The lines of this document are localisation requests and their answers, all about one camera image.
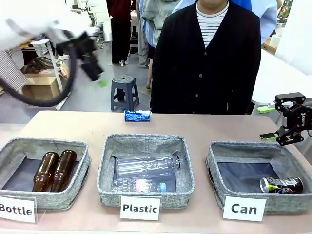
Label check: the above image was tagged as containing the person in dark trousers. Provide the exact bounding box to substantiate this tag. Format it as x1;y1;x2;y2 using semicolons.
106;0;137;66

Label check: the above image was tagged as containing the white Can label sign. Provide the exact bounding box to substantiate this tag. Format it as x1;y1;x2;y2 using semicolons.
222;195;267;222

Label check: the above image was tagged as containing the crushed blue can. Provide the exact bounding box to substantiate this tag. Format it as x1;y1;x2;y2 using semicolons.
124;109;152;122

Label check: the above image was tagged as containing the cardboard box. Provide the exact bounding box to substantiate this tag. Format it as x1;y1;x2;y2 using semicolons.
20;62;71;101

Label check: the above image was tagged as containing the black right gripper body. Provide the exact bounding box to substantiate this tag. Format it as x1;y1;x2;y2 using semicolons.
284;103;312;134

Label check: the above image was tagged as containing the crushed black can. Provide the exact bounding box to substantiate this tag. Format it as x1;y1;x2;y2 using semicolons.
259;175;304;194

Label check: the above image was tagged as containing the white metal rack frame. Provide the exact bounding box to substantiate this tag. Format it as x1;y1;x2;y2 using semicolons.
20;38;71;110

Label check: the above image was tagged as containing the large clear plastic bottle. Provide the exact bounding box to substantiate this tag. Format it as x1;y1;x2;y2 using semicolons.
115;151;184;180

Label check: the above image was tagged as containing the person in black cardigan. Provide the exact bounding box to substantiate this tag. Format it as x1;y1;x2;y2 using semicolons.
149;0;262;116

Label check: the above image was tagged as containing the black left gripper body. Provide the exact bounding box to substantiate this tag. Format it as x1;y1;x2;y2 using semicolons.
79;54;106;82

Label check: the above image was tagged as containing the white Bottle label sign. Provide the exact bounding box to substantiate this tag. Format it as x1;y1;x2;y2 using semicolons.
0;195;38;224

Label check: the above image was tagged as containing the small blue-capped plastic bottle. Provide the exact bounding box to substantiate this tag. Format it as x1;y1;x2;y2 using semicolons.
111;177;168;194

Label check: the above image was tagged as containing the white Plastic label sign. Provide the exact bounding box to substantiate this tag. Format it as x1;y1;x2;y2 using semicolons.
119;195;161;221

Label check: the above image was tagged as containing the grey plastic stool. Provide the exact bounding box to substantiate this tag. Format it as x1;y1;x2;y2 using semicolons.
110;75;141;113

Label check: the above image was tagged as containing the white side table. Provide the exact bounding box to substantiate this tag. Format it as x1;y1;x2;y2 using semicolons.
250;48;312;108

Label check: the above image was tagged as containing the brown glass bottle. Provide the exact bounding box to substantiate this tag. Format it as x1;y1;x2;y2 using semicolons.
32;151;60;192
50;149;78;193

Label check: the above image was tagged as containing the grey fabric basket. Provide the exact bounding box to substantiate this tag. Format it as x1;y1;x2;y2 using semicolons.
206;140;312;214
0;137;92;211
96;133;195;208

